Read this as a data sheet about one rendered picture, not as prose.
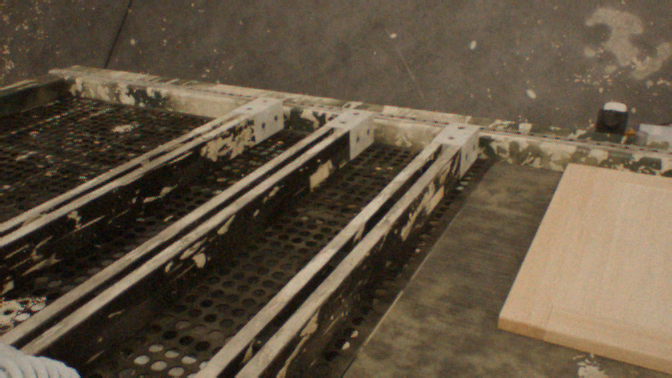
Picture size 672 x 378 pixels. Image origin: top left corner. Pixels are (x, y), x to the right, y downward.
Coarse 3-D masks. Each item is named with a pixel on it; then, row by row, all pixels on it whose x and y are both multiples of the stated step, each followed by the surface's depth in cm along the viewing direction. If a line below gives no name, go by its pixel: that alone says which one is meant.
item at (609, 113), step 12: (612, 108) 142; (624, 108) 142; (600, 120) 141; (612, 120) 136; (624, 120) 139; (600, 132) 141; (612, 132) 140; (624, 132) 140; (648, 132) 138; (660, 132) 137
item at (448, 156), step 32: (448, 128) 132; (416, 160) 117; (448, 160) 117; (384, 192) 105; (416, 192) 105; (448, 192) 121; (352, 224) 95; (384, 224) 95; (416, 224) 106; (320, 256) 87; (352, 256) 87; (384, 256) 94; (288, 288) 80; (320, 288) 80; (352, 288) 85; (256, 320) 74; (288, 320) 74; (320, 320) 77; (224, 352) 69; (256, 352) 71; (288, 352) 71; (320, 352) 79
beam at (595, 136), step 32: (96, 96) 181; (128, 96) 175; (160, 96) 170; (192, 96) 165; (288, 96) 163; (288, 128) 156; (384, 128) 144; (416, 128) 141; (512, 128) 138; (544, 128) 138; (512, 160) 134; (544, 160) 131; (576, 160) 128; (608, 160) 125; (640, 160) 122
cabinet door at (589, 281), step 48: (576, 192) 116; (624, 192) 117; (576, 240) 101; (624, 240) 101; (528, 288) 89; (576, 288) 89; (624, 288) 89; (528, 336) 82; (576, 336) 79; (624, 336) 79
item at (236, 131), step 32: (224, 128) 135; (256, 128) 145; (160, 160) 119; (192, 160) 126; (224, 160) 136; (96, 192) 107; (128, 192) 112; (160, 192) 119; (32, 224) 97; (64, 224) 101; (96, 224) 106; (0, 256) 91; (32, 256) 96; (64, 256) 102; (0, 288) 92
